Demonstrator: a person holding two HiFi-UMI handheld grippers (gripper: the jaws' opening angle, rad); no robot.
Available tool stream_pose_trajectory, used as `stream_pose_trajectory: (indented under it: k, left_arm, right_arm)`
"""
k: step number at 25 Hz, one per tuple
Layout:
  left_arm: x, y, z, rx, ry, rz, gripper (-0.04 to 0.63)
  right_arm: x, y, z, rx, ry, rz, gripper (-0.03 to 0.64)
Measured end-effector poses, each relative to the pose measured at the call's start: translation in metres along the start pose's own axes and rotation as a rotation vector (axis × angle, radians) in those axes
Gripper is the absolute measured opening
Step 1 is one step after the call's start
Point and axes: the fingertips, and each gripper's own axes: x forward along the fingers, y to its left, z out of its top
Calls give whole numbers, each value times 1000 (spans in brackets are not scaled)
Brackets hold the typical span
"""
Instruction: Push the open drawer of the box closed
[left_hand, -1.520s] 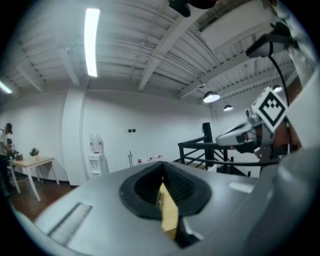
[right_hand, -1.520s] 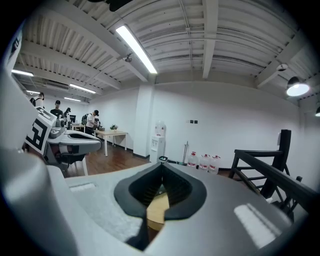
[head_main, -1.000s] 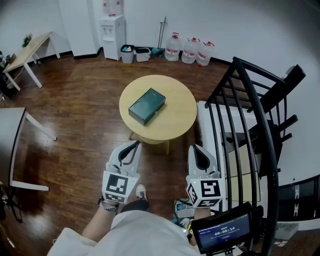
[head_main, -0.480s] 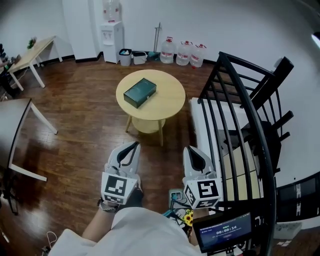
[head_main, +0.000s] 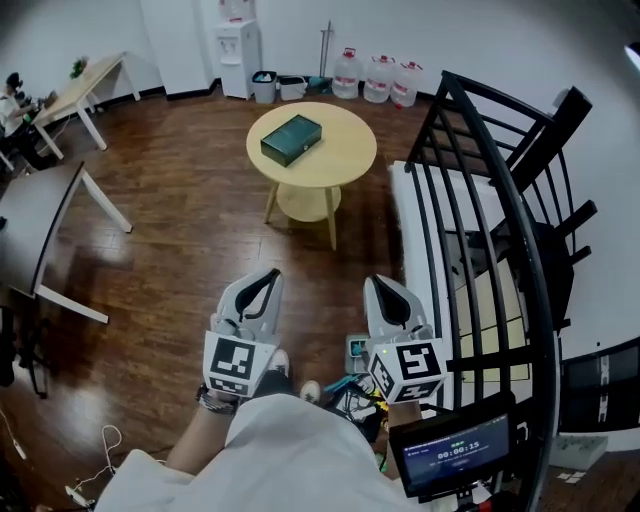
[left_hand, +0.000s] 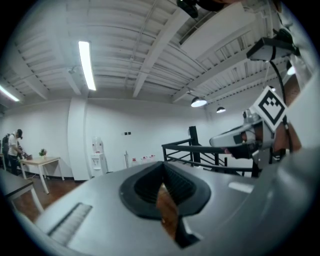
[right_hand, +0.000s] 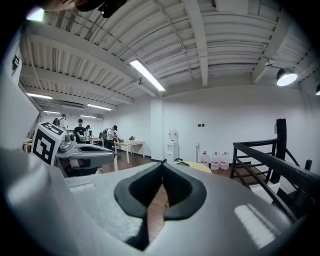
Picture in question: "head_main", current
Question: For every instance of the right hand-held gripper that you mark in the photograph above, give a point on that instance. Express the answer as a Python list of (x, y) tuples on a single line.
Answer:
[(412, 362)]

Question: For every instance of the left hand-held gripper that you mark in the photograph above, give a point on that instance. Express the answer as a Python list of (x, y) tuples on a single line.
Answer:
[(232, 357)]

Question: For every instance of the dark green drawer box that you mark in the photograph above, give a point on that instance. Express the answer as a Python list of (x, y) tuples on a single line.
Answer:
[(291, 139)]

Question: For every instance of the person's left forearm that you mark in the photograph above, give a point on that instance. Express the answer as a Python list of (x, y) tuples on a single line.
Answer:
[(202, 437)]

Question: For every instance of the person's right forearm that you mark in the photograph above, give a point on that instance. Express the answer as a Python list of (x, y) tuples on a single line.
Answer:
[(402, 415)]

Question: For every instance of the grey box with teal item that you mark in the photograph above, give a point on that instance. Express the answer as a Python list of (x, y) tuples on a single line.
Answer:
[(356, 352)]

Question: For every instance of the white cardboard box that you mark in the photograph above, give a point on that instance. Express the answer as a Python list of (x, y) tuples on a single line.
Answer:
[(577, 452)]

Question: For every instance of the dark braided wristband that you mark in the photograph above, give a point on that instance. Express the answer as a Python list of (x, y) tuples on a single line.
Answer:
[(215, 402)]

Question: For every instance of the person's white shoe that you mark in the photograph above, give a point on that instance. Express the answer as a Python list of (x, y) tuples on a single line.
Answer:
[(310, 391), (281, 361)]

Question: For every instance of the black bag white pattern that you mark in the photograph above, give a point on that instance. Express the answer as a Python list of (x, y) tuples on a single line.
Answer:
[(357, 405)]

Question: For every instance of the black-framed monitor screen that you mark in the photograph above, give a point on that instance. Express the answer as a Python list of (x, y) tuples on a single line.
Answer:
[(452, 452)]

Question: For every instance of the person's white shirt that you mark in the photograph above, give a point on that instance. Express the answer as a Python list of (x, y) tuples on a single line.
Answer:
[(280, 460)]

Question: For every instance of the black metal stair railing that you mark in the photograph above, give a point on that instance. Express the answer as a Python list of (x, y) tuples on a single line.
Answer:
[(520, 235)]

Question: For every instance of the black panel with white print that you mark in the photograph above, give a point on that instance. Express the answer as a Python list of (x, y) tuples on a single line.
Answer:
[(600, 385)]

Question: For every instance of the black office chair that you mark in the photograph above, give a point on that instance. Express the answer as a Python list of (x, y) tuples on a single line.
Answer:
[(10, 350)]

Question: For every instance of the round light wooden table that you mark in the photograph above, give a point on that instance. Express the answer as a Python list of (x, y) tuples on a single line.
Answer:
[(340, 150)]

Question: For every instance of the dark desk white legs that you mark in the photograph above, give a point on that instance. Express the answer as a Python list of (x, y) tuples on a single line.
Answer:
[(30, 215)]

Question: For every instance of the grey trash bin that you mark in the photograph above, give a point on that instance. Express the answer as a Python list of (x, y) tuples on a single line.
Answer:
[(264, 89)]

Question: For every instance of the white plastic bucket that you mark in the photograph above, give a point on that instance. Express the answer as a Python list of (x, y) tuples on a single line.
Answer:
[(292, 89)]

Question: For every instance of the clear water jug red cap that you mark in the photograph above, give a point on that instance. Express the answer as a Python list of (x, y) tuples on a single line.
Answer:
[(379, 80), (406, 86), (346, 75)]

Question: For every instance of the teal dustpan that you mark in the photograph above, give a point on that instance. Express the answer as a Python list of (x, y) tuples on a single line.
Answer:
[(320, 85)]

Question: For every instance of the white water dispenser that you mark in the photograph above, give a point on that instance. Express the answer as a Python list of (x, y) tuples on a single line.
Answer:
[(237, 57)]

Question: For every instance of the light wooden desk white legs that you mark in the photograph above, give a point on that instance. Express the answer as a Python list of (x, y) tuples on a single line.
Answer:
[(80, 90)]

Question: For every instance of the small green potted plant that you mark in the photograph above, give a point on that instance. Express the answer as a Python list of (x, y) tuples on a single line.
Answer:
[(79, 67)]

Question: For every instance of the water bottle on dispenser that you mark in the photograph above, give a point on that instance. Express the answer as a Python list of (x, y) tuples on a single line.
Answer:
[(236, 10)]

